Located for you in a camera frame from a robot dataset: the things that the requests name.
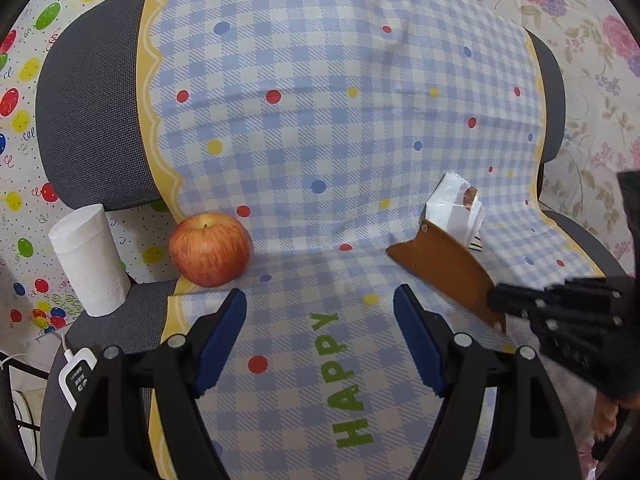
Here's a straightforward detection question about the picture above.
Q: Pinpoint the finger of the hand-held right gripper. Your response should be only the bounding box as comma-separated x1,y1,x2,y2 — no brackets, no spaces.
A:
487,276,632,306
487,299,627,332

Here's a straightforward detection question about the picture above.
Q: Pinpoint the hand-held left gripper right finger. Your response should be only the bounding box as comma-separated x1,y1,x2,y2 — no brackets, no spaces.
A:
393,284,583,480

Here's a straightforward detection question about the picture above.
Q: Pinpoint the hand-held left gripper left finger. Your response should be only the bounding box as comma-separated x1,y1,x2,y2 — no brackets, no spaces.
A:
55,287,248,480

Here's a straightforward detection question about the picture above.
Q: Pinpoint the brown cat-shaped leather pouch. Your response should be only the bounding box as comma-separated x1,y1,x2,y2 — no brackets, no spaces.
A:
386,220,508,335

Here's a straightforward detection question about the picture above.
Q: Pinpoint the person's right hand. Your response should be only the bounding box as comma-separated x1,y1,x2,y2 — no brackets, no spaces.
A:
592,392,622,437

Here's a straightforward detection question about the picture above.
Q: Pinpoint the red apple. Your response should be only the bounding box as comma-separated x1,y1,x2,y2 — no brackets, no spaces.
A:
168,212,252,288

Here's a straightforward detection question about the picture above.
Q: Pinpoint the pink plastic bag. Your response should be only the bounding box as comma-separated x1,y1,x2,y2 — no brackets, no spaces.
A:
577,435,608,480

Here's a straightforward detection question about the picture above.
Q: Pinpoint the white tissue packet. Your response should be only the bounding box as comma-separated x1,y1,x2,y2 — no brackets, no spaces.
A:
425,172,486,252

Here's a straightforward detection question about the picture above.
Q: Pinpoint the white power bank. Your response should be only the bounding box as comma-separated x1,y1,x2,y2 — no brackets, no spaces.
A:
58,347,99,411

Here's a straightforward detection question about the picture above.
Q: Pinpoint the white toilet paper roll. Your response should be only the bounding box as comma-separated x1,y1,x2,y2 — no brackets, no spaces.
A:
48,204,132,318

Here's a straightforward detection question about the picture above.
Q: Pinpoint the floral print backdrop sheet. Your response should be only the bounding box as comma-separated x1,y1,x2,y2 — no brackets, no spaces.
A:
445,0,640,277

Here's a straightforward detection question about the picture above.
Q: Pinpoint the blue checked dotted cloth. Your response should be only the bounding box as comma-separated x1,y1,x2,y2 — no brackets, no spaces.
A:
137,0,607,480

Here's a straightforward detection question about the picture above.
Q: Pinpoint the grey office chair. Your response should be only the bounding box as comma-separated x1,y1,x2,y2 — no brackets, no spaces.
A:
35,0,632,480

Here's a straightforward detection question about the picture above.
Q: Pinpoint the balloon print backdrop sheet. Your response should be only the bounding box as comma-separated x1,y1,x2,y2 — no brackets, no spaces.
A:
0,0,177,356

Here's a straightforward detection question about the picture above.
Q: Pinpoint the white charging cable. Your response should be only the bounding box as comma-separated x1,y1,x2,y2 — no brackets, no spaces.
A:
0,327,77,367

